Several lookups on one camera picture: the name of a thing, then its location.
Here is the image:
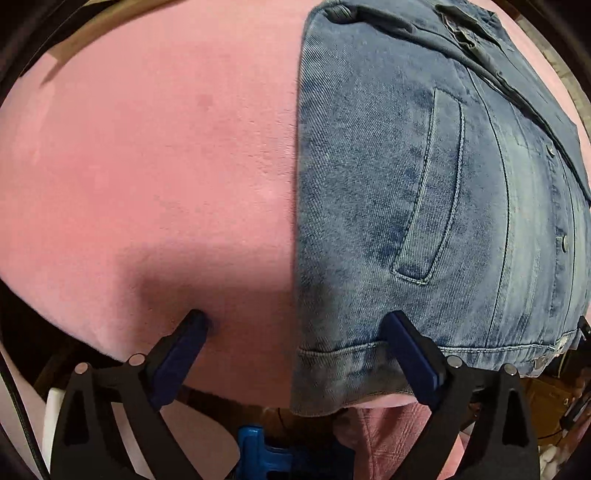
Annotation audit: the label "blue denim jacket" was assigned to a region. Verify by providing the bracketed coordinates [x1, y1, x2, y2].
[290, 1, 590, 416]

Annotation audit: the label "person's pink pajama legs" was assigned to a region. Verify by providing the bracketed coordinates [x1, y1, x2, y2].
[331, 405, 465, 480]

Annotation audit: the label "pink fleece bed blanket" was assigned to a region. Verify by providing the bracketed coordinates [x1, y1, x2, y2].
[0, 0, 591, 411]

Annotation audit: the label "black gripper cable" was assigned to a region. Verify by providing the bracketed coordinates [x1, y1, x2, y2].
[0, 350, 50, 480]

